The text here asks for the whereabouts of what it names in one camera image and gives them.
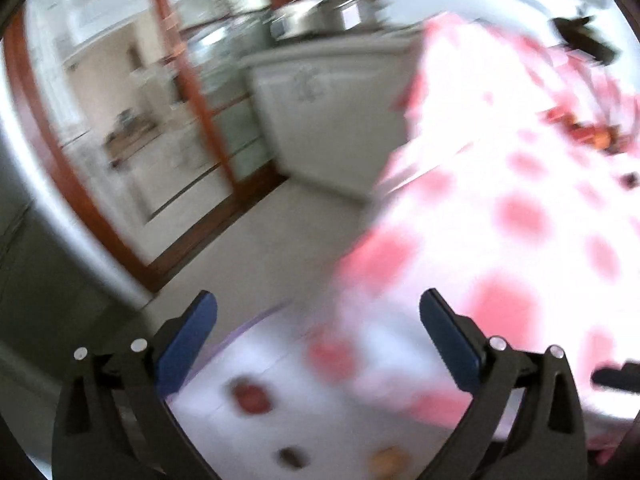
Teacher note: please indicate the steel cooking pot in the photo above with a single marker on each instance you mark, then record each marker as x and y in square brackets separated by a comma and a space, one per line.
[312, 15]

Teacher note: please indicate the small dark fruit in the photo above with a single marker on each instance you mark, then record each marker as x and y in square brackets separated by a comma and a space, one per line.
[291, 456]

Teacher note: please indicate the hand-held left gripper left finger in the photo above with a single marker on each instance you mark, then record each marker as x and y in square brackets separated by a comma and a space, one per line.
[187, 340]

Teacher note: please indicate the small orange cherry tomato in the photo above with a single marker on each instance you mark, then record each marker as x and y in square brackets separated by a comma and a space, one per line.
[607, 139]

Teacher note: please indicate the dark red fruit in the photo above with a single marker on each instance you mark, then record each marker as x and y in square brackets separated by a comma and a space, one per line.
[251, 395]

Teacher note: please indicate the black object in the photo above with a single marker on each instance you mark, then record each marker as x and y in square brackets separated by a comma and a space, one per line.
[585, 35]

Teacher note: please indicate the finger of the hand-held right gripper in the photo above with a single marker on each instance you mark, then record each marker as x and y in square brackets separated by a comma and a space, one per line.
[617, 378]

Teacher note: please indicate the wooden table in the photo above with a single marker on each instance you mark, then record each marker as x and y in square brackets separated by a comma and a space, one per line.
[132, 137]

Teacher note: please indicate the red checkered tablecloth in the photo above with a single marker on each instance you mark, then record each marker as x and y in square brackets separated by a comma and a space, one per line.
[500, 210]

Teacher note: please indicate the wooden framed glass door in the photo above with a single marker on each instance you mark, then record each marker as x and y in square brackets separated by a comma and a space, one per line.
[190, 80]

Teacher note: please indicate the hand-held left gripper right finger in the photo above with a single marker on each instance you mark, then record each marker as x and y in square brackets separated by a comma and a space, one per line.
[450, 335]

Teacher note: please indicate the small red cherry tomato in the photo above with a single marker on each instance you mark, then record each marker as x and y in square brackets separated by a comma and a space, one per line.
[582, 135]

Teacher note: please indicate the white kitchen cabinet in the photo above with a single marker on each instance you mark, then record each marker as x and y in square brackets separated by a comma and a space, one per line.
[330, 110]

